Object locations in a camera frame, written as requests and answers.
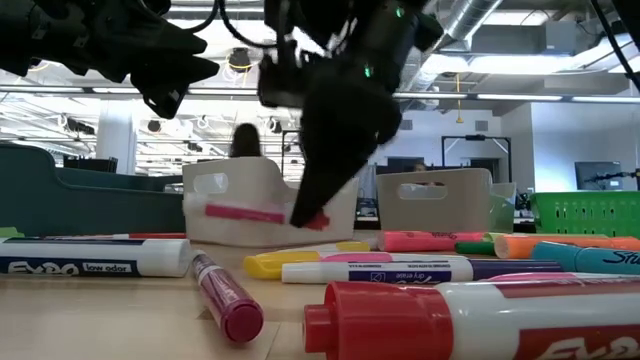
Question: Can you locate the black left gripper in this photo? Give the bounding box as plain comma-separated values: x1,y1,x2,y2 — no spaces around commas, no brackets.
74,0,221,87

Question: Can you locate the teal highlighter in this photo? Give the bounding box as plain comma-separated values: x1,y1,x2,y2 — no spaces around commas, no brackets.
529,240,640,277

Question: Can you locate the grey plastic bin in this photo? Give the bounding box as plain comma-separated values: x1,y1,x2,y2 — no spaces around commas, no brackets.
375,167,518,234

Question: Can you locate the silver ventilation duct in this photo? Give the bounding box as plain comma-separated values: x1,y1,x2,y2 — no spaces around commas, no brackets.
399,0,506,96

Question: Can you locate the thin red Expo marker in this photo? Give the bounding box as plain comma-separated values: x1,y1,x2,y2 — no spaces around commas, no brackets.
43,231,188,241

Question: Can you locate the purple dry-erase marker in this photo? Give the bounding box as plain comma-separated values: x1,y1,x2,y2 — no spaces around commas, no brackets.
281,258,565,285

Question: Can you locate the white pillar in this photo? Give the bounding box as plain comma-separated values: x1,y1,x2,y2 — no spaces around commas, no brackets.
95,99,138,175

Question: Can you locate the black overhead camera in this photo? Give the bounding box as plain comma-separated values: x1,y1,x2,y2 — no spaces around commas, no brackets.
227,47,255,75

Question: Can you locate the green plastic basket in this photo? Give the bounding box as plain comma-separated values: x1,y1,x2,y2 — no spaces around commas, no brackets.
529,190,640,239

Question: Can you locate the black frame stand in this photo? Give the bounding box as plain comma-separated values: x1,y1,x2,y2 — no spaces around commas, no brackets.
440,134,513,170

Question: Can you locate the long overhead light bar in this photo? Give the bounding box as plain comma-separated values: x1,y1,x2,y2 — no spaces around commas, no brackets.
0,85,640,103

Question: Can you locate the black monitor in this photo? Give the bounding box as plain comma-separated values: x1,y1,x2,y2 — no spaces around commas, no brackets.
574,160,624,192

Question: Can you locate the blue Expo marker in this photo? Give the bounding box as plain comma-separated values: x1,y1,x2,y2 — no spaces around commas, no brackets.
0,236,193,279

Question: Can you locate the teal plastic bin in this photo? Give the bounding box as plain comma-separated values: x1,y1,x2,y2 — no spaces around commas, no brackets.
0,143,187,239

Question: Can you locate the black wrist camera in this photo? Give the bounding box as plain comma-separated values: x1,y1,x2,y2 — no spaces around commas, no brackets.
257,52,307,109
142,82,194,120

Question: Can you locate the long magenta cap marker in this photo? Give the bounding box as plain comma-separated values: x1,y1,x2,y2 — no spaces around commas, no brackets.
190,249,265,344

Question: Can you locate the thick red Expo marker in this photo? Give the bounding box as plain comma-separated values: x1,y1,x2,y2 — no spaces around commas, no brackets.
302,279,640,360

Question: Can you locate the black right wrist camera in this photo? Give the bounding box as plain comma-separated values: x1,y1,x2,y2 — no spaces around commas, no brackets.
257,52,307,109

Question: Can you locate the pink highlighter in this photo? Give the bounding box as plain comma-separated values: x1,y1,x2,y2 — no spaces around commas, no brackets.
375,230,487,254

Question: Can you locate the yellow cap white marker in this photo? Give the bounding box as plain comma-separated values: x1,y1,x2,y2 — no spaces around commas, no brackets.
242,250,324,281
272,240,372,255

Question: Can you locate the white plastic bin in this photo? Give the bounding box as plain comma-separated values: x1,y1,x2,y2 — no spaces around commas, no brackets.
181,157,360,249

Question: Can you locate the thin green marker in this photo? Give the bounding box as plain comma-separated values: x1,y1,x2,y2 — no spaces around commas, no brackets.
454,241,497,257

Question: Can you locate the orange highlighter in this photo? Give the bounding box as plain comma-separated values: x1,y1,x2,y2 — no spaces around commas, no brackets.
493,234,640,260

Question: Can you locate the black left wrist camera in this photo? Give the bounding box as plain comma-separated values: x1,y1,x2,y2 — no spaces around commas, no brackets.
142,82,194,120

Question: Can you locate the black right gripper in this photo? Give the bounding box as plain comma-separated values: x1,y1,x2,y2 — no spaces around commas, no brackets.
289,27,444,229

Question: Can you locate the pink Expo marker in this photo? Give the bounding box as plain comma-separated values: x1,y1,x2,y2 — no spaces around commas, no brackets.
183,198,332,232

